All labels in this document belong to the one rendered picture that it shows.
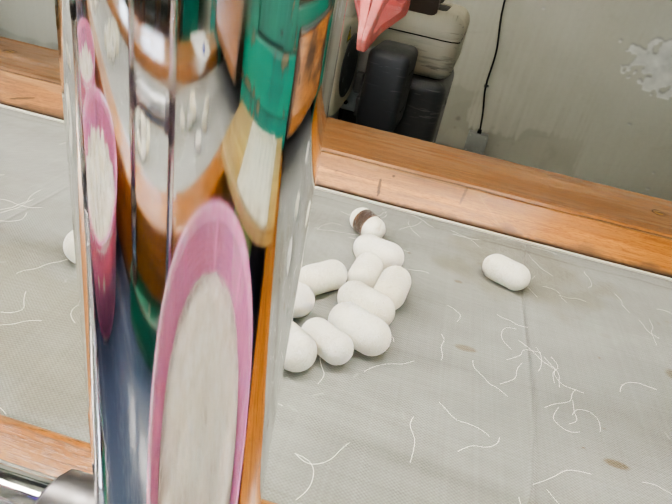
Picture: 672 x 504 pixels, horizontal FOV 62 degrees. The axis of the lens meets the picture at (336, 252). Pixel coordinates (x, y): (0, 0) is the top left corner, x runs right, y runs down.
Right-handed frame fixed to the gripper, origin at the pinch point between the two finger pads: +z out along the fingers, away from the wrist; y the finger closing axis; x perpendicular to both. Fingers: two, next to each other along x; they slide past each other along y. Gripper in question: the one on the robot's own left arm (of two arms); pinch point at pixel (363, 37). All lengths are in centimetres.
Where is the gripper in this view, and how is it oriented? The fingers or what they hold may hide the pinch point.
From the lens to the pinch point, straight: 45.7
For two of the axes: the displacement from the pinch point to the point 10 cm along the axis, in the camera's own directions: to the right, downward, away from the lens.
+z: -2.8, 9.1, -3.1
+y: 9.6, 2.6, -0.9
